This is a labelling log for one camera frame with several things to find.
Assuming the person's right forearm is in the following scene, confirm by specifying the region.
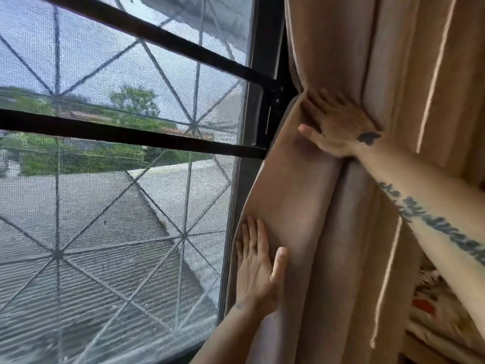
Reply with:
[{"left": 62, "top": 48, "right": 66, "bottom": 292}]
[{"left": 354, "top": 132, "right": 485, "bottom": 339}]

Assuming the grey window insect screen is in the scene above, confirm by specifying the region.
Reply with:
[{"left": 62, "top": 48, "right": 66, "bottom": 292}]
[{"left": 0, "top": 0, "right": 255, "bottom": 364}]

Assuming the floral patterned fabric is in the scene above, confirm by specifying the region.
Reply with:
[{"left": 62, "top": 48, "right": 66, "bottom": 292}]
[{"left": 405, "top": 261, "right": 485, "bottom": 364}]

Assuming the geometric metal window grille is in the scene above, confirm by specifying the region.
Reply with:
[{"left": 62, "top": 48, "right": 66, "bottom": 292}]
[{"left": 0, "top": 0, "right": 251, "bottom": 364}]

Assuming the grey corrugated roof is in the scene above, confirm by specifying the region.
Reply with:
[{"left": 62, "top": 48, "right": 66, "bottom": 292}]
[{"left": 0, "top": 155, "right": 237, "bottom": 364}]

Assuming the person's left hand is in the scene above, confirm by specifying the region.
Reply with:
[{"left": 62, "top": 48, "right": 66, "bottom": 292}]
[{"left": 235, "top": 215, "right": 289, "bottom": 312}]

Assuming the beige fabric curtain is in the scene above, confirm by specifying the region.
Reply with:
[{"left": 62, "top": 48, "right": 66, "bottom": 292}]
[{"left": 224, "top": 0, "right": 485, "bottom": 364}]

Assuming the black window frame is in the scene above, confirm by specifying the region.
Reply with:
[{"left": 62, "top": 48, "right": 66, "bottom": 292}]
[{"left": 0, "top": 0, "right": 299, "bottom": 364}]

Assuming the person's left forearm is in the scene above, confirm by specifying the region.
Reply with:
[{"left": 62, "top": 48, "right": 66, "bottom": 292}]
[{"left": 190, "top": 299, "right": 280, "bottom": 364}]

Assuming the person's right hand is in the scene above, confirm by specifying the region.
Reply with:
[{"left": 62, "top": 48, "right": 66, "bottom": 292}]
[{"left": 297, "top": 88, "right": 382, "bottom": 158}]

